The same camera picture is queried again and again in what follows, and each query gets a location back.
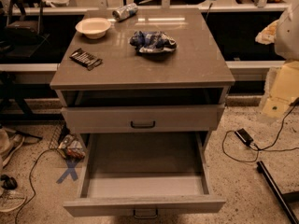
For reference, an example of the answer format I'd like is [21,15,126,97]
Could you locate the black power adapter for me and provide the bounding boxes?
[235,129,253,147]

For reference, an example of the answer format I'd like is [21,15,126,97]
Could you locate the black wire basket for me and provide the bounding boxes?
[49,121,69,149]

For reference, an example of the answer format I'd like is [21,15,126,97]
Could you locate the grey drawer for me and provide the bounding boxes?
[62,105,224,133]
[64,132,225,218]

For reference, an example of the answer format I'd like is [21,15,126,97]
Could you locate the silver soda can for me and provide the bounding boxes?
[112,3,138,22]

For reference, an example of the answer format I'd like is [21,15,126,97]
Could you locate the white bowl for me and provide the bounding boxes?
[76,18,111,39]

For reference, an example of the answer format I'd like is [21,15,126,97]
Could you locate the black chair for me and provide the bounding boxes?
[1,0,50,61]

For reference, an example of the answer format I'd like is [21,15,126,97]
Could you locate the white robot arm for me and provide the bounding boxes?
[255,3,299,119]

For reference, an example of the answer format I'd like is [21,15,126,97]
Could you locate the snack packets on floor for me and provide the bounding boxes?
[58,134,85,160]

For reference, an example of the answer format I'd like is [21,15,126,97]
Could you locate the grey drawer cabinet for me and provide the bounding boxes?
[50,8,235,143]

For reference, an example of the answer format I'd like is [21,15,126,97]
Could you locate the white sneaker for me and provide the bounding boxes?
[0,189,27,213]

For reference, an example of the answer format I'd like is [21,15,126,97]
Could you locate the black snack bar packet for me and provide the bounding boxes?
[69,49,102,71]

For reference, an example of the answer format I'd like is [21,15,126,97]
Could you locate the black floor cable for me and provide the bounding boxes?
[14,147,60,224]

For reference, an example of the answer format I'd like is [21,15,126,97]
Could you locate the blue white chip bag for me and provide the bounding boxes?
[130,31,177,54]

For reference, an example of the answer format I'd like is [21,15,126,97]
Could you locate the open grey bottom drawer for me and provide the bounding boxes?
[64,132,225,218]

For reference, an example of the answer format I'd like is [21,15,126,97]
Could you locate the black metal stand leg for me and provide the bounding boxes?
[257,161,299,224]

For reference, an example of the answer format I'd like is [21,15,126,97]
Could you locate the black power cable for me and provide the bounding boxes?
[221,100,299,164]

